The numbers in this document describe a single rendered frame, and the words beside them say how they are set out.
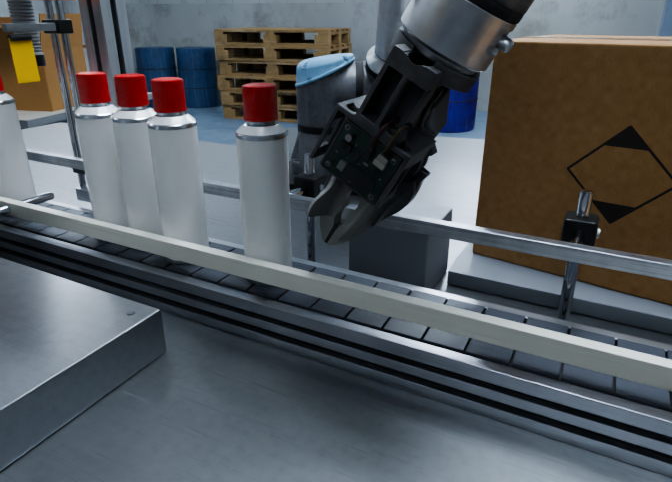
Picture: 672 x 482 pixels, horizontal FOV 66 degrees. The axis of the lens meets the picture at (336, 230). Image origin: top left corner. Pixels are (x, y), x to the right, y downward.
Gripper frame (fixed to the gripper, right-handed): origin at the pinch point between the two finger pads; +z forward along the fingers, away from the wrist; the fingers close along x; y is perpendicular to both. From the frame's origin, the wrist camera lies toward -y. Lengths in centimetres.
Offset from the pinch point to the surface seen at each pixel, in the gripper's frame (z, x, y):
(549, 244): -10.9, 16.3, -2.9
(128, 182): 11.2, -23.3, 2.6
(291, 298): 7.5, 0.7, 3.7
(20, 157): 23.6, -43.9, 0.0
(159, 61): 285, -425, -480
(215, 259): 9.3, -8.3, 4.7
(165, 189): 7.6, -17.8, 3.4
